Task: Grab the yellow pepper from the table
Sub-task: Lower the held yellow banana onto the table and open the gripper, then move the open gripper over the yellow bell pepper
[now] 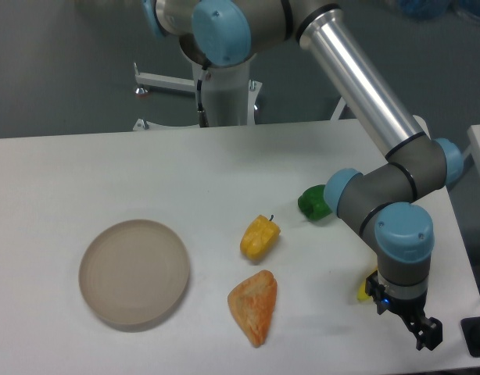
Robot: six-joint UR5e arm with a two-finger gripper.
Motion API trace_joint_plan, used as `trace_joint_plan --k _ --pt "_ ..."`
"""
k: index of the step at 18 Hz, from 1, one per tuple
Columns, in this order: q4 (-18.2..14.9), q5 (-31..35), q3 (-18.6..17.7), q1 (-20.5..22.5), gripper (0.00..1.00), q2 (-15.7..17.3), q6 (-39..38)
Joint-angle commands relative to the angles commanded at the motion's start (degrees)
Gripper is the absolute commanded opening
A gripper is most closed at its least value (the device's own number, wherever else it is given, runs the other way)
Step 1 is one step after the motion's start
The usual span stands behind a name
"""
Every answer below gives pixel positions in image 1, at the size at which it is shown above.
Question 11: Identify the green pepper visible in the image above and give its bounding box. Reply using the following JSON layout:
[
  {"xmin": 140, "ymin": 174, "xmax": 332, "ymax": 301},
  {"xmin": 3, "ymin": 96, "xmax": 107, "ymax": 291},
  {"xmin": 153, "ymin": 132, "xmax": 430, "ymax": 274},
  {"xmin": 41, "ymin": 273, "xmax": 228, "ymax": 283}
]
[{"xmin": 297, "ymin": 184, "xmax": 332, "ymax": 222}]

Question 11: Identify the yellow pepper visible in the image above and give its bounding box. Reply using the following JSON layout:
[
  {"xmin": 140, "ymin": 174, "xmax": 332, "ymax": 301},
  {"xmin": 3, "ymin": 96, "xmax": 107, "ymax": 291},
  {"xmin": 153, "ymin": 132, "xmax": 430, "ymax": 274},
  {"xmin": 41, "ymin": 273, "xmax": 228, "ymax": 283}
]
[{"xmin": 240, "ymin": 215, "xmax": 281, "ymax": 261}]

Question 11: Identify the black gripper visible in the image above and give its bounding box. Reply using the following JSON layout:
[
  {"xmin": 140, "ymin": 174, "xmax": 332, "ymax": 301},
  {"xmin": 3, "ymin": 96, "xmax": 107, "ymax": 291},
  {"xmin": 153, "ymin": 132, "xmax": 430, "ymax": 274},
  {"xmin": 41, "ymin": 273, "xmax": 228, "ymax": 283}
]
[{"xmin": 365, "ymin": 270, "xmax": 443, "ymax": 351}]

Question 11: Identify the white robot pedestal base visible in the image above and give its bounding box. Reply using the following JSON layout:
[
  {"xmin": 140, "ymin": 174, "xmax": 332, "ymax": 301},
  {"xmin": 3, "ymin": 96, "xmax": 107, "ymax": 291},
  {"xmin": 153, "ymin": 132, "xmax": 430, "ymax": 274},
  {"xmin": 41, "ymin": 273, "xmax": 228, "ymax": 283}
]
[{"xmin": 133, "ymin": 56, "xmax": 263, "ymax": 127}]

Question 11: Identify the yellow object behind gripper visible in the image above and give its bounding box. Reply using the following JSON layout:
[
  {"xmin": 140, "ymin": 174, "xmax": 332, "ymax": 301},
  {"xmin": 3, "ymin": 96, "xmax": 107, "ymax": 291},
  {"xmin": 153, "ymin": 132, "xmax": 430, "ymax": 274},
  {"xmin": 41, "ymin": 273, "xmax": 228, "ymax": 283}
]
[{"xmin": 356, "ymin": 277, "xmax": 371, "ymax": 302}]

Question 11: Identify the beige round plate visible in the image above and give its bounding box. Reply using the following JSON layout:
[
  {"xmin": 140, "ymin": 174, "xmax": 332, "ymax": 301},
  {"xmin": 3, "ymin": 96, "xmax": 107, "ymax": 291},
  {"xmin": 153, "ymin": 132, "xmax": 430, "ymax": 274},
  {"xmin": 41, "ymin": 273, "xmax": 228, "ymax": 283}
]
[{"xmin": 78, "ymin": 220, "xmax": 190, "ymax": 330}]

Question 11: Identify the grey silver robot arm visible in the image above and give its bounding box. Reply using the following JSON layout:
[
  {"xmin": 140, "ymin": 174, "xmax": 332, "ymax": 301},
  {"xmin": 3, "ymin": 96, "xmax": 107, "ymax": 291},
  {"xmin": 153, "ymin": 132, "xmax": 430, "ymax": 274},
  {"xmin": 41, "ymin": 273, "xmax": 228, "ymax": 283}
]
[{"xmin": 141, "ymin": 1, "xmax": 463, "ymax": 349}]

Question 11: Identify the black cable with connector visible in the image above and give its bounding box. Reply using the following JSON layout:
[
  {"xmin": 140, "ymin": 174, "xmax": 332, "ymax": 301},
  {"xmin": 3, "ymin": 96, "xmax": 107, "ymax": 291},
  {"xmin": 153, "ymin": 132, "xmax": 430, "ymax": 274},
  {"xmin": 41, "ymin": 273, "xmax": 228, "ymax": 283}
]
[{"xmin": 195, "ymin": 50, "xmax": 212, "ymax": 128}]

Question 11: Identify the orange bread slice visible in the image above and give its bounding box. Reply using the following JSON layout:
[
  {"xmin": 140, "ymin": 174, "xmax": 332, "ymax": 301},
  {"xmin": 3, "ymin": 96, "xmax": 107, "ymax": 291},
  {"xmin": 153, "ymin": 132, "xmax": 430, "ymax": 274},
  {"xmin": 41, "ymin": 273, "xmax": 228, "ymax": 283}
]
[{"xmin": 227, "ymin": 270, "xmax": 278, "ymax": 348}]

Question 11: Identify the black device at edge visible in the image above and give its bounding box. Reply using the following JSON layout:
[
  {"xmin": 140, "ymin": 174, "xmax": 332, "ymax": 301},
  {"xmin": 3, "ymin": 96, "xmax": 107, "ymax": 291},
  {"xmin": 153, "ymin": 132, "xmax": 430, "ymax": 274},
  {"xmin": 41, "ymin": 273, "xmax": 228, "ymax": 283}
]
[{"xmin": 460, "ymin": 317, "xmax": 480, "ymax": 358}]

